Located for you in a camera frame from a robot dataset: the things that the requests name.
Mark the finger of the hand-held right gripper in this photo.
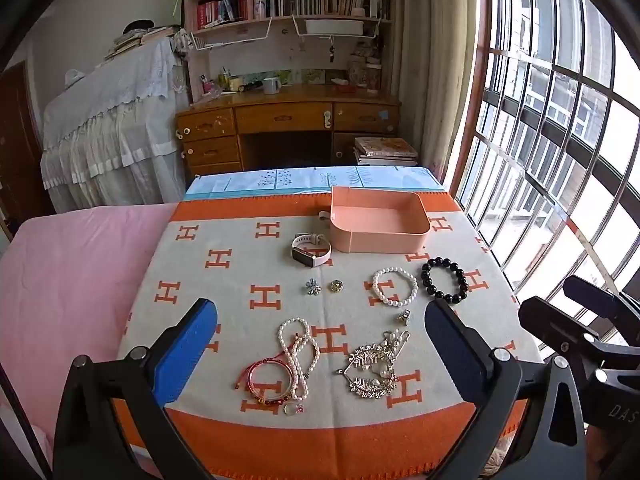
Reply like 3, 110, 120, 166
563, 275, 640, 346
518, 296, 601, 357

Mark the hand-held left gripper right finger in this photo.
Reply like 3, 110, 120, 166
424, 299, 587, 480

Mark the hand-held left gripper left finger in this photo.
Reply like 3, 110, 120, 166
52, 298, 219, 480

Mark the black bead bracelet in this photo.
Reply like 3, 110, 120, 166
420, 257, 469, 305

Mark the red string bracelet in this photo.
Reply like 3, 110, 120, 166
235, 355, 297, 407

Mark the rhinestone bib necklace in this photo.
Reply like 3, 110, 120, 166
336, 342, 401, 401

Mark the white pearl bracelet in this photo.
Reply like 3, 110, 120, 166
372, 266, 419, 309

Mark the long pearl necklace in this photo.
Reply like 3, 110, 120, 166
277, 317, 321, 402

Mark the pink plastic tray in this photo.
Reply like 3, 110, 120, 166
329, 186, 432, 254

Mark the pink strap smart watch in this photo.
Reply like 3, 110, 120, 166
291, 232, 333, 266

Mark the pearl hair clip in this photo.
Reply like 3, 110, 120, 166
382, 329, 411, 356

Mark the orange patterned blanket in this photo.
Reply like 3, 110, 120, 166
111, 191, 546, 480

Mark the pink bedsheet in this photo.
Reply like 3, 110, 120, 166
0, 203, 181, 461

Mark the metal window grille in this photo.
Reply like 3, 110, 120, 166
450, 0, 640, 341

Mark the blue printed sheet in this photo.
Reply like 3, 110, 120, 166
184, 165, 446, 202

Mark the stack of large books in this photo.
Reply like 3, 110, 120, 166
352, 136, 420, 167

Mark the piano with white lace cover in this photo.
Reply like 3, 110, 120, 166
40, 37, 188, 213

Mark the wooden desk with drawers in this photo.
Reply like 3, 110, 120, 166
175, 84, 402, 181

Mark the brown wooden door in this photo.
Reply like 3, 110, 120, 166
0, 60, 53, 221

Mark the beige curtain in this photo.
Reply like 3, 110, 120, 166
390, 0, 478, 186

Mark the wooden bookshelf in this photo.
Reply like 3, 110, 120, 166
182, 0, 396, 92

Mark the pile of old books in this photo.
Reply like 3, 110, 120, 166
105, 25, 178, 61

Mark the white plastic basket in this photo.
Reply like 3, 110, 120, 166
305, 19, 363, 36

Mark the row of shelf books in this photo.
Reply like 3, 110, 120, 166
196, 0, 391, 29

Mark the white wire rack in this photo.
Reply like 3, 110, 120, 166
291, 15, 393, 41
187, 17, 273, 52

